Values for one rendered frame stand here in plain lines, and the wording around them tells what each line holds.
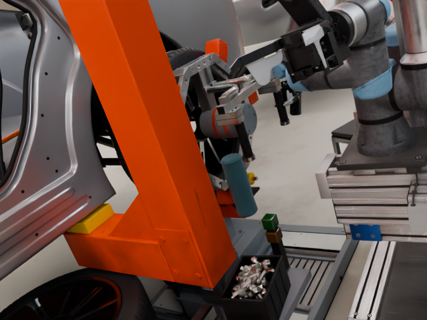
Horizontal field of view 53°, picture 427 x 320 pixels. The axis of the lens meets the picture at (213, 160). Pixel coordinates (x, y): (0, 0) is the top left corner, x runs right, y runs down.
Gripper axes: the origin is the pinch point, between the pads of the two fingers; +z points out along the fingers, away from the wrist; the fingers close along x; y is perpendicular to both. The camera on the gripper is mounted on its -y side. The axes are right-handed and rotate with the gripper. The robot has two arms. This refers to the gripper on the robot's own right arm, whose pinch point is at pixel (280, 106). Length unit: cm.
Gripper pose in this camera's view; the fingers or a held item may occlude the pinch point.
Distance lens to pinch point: 184.2
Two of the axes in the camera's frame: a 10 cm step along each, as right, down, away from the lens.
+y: -3.0, -8.9, -3.4
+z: -5.1, 4.5, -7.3
